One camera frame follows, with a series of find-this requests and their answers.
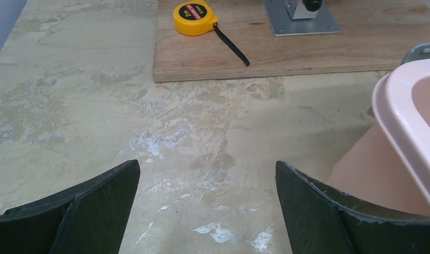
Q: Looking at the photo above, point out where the grey bin latch handle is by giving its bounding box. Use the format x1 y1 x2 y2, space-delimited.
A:
400 42 430 65

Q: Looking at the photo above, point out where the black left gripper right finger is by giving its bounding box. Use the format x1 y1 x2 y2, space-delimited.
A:
275 161 430 253

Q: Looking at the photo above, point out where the pink plastic bin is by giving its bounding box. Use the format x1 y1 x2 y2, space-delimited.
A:
327 59 430 216

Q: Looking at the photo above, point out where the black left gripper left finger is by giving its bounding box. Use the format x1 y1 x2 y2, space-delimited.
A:
0 160 141 253

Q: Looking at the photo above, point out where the wooden board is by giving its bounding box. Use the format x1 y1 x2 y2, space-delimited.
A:
153 1 430 83

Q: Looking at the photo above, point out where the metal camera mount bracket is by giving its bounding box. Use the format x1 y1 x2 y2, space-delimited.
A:
263 0 341 37

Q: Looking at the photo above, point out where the yellow tape measure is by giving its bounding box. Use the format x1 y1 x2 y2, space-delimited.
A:
172 0 250 67

